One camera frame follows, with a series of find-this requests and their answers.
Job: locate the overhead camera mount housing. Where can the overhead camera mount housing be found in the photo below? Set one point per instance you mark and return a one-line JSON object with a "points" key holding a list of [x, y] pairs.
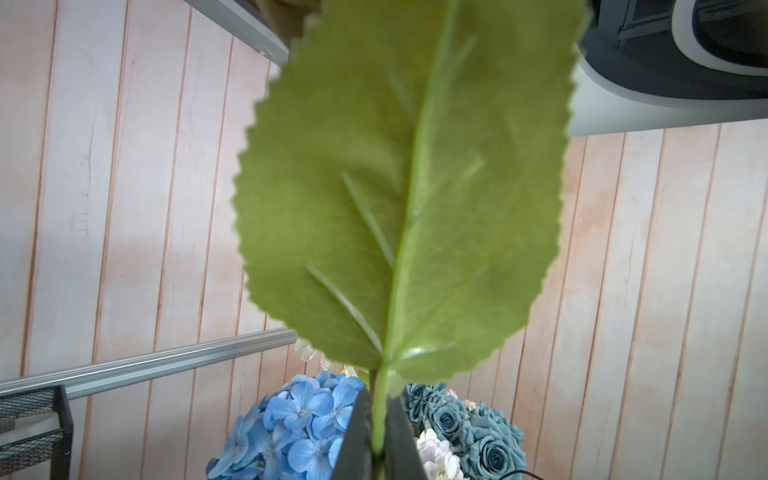
{"points": [[661, 64]]}

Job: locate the white small-flower green bunch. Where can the white small-flower green bunch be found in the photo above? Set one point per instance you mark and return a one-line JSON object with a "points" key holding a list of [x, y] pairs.
{"points": [[440, 459]]}

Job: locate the blue hydrangea flower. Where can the blue hydrangea flower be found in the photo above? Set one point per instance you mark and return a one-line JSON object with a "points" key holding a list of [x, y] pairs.
{"points": [[294, 433]]}

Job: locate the orange gerbera flower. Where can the orange gerbera flower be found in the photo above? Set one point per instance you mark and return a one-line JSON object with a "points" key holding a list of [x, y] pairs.
{"points": [[398, 203]]}

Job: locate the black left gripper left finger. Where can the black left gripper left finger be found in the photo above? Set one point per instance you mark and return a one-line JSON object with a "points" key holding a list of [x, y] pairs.
{"points": [[355, 457]]}

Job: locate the aluminium wall frame rail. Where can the aluminium wall frame rail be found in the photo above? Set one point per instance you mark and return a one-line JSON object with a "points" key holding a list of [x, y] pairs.
{"points": [[241, 19]]}

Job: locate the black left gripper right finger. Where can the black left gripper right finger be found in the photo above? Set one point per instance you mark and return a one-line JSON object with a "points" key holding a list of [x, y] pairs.
{"points": [[401, 458]]}

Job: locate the light blue rose bunch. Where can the light blue rose bunch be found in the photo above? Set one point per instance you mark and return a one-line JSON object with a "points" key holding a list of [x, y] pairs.
{"points": [[493, 446]]}

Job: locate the black mesh wall basket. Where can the black mesh wall basket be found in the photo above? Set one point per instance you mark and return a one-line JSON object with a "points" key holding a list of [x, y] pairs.
{"points": [[37, 427]]}

